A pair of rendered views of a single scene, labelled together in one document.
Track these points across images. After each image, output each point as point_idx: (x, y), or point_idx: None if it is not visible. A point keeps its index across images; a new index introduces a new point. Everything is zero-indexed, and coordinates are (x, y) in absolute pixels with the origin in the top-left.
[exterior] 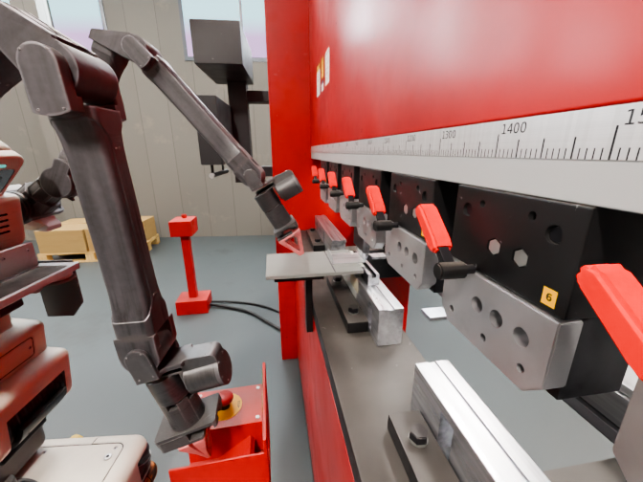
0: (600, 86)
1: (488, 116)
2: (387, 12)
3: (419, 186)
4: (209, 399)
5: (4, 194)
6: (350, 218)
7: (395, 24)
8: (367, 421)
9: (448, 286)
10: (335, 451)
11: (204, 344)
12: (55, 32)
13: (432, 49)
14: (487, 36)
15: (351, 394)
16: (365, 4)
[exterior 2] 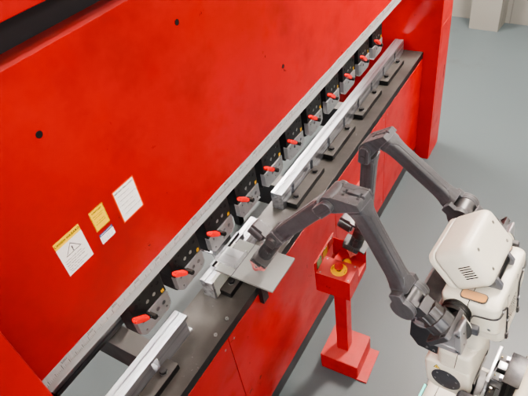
0: (297, 100)
1: (286, 114)
2: (240, 110)
3: (274, 146)
4: (346, 243)
5: (448, 286)
6: (232, 225)
7: (248, 111)
8: None
9: (289, 153)
10: (302, 250)
11: (346, 218)
12: (374, 137)
13: (269, 110)
14: (282, 101)
15: None
16: (217, 114)
